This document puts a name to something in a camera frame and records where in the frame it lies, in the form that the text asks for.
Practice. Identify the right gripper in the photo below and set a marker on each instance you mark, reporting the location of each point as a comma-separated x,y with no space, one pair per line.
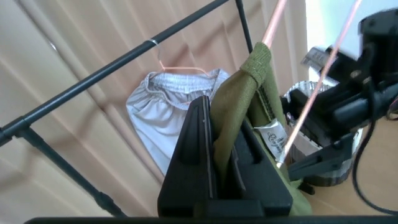
348,112

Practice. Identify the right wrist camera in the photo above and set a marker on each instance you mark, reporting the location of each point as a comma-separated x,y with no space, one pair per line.
342,67

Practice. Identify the black clothes rack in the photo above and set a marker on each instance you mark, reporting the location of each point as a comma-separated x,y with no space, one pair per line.
77,87

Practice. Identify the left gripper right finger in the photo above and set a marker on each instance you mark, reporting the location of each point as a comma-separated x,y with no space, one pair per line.
264,183

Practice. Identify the beige curtain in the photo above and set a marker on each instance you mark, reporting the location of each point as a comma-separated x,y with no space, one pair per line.
62,37

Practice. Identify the pale grey shorts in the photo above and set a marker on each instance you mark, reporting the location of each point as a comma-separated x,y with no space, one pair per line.
155,118

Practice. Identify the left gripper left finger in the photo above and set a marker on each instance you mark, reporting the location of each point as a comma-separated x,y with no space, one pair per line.
186,180

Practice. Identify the white laundry basket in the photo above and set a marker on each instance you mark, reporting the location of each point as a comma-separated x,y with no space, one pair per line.
306,146

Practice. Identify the pink clothes hanger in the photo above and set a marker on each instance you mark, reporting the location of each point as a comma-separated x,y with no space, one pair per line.
311,96
183,67

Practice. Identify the green garment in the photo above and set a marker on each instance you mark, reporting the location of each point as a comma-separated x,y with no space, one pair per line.
233,102

